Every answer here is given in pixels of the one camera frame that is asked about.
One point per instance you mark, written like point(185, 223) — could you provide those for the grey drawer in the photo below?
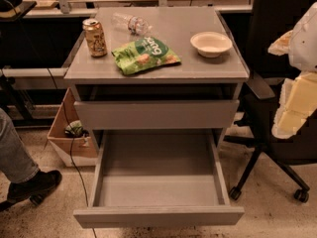
point(154, 106)
point(158, 179)

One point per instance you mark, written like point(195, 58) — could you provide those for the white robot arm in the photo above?
point(298, 96)

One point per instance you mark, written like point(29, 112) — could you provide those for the grey drawer cabinet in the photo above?
point(174, 26)

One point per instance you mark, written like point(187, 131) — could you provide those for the grey top drawer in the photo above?
point(154, 106)

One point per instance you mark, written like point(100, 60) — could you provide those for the green chip bag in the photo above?
point(143, 54)

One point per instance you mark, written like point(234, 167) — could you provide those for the white paper bowl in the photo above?
point(211, 44)

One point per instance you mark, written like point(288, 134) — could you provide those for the green item in box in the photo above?
point(75, 130)

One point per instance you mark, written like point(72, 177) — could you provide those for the clear plastic water bottle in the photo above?
point(135, 25)

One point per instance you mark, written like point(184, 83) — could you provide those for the cardboard box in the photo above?
point(72, 151)

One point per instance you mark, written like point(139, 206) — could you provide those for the gold soda can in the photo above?
point(94, 36)

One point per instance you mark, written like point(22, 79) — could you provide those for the black shoe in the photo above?
point(35, 190)

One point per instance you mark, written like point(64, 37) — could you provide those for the person leg in jeans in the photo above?
point(15, 161)

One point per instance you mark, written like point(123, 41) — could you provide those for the black office chair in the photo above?
point(267, 21)

